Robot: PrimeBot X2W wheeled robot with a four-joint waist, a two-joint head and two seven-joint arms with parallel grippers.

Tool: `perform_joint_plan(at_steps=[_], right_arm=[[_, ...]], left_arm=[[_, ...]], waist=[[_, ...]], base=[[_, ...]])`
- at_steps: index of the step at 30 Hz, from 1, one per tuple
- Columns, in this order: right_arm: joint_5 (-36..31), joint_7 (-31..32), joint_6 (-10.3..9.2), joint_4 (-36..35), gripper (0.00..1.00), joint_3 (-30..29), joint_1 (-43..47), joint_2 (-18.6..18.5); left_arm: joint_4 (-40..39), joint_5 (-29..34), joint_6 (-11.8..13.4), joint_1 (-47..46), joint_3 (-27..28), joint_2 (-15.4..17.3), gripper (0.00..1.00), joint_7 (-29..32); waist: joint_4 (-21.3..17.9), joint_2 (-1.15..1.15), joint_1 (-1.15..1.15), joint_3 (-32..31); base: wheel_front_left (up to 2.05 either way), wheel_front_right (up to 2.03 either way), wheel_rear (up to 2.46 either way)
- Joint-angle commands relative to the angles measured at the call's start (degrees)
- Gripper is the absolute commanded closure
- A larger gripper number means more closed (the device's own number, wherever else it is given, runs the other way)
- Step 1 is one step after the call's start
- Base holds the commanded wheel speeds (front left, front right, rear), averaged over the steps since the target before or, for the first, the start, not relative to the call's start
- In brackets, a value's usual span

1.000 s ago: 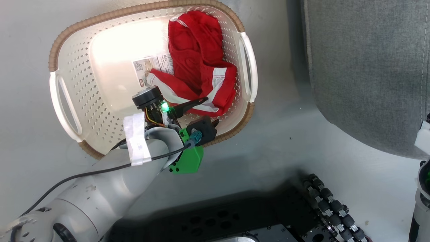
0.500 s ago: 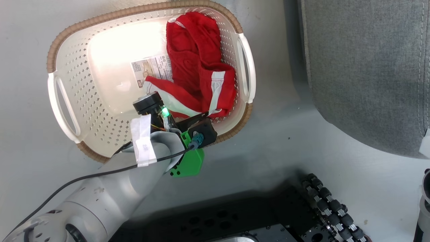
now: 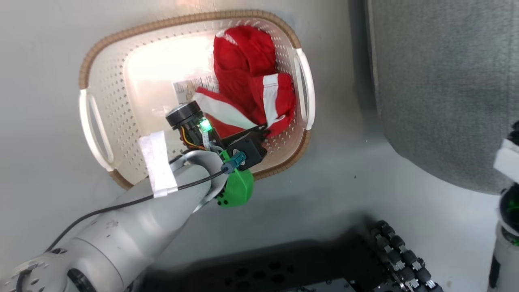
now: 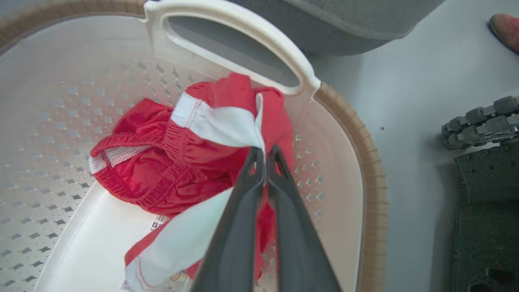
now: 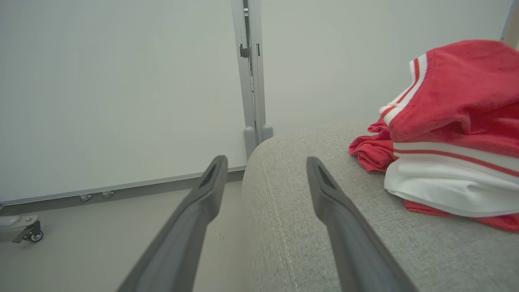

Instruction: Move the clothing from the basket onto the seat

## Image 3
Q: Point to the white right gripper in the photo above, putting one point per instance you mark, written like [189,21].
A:
[509,160]

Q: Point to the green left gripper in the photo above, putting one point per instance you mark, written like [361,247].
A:
[238,188]

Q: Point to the red and white garment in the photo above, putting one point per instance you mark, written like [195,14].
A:
[243,77]

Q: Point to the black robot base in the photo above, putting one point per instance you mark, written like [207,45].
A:
[263,267]

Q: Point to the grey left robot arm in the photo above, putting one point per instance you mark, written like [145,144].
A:
[134,231]

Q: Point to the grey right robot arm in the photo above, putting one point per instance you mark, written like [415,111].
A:
[507,251]

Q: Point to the grey fabric sofa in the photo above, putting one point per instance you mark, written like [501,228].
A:
[446,89]

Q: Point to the white tape strip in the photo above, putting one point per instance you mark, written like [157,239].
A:
[159,166]

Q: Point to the white paper label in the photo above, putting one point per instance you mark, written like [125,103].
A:
[194,88]

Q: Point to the black omni wheel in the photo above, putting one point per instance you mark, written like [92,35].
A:
[401,255]

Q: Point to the white perforated laundry basket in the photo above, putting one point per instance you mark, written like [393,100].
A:
[121,93]

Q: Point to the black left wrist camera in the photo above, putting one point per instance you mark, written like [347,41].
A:
[247,148]

